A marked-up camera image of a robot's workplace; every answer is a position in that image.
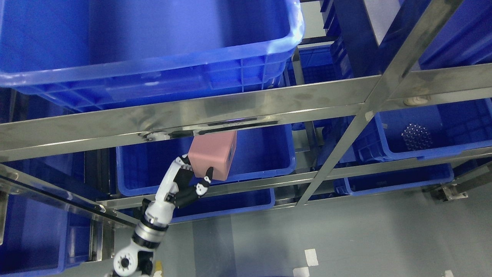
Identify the pink plastic storage box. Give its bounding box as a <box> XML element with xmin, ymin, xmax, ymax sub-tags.
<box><xmin>188</xmin><ymin>131</ymin><xmax>238</xmax><ymax>181</ymax></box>

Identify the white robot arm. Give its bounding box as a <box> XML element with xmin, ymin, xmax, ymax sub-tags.
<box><xmin>105</xmin><ymin>154</ymin><xmax>214</xmax><ymax>277</ymax></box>

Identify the blue bottom right bin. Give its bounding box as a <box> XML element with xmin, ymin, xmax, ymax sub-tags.
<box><xmin>333</xmin><ymin>164</ymin><xmax>454</xmax><ymax>196</ymax></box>

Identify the blue right shelf bin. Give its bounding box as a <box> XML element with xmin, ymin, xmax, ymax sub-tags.
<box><xmin>352</xmin><ymin>98</ymin><xmax>492</xmax><ymax>163</ymax></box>

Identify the blue middle shelf bin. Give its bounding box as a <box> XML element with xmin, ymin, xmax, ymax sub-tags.
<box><xmin>116</xmin><ymin>124</ymin><xmax>296</xmax><ymax>196</ymax></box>

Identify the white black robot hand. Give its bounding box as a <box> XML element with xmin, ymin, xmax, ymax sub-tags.
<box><xmin>143</xmin><ymin>154</ymin><xmax>214</xmax><ymax>227</ymax></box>

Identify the large blue top bin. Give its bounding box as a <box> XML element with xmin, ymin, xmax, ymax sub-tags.
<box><xmin>1</xmin><ymin>0</ymin><xmax>305</xmax><ymax>112</ymax></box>

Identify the stainless steel shelf rack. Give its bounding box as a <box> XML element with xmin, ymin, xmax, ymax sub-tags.
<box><xmin>1</xmin><ymin>0</ymin><xmax>491</xmax><ymax>262</ymax></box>

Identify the blue shelf bin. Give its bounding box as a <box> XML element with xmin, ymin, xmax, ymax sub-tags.
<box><xmin>116</xmin><ymin>124</ymin><xmax>296</xmax><ymax>196</ymax></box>
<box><xmin>352</xmin><ymin>98</ymin><xmax>492</xmax><ymax>163</ymax></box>

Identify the blue left lower bin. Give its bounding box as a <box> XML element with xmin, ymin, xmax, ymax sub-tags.
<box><xmin>0</xmin><ymin>196</ymin><xmax>91</xmax><ymax>277</ymax></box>

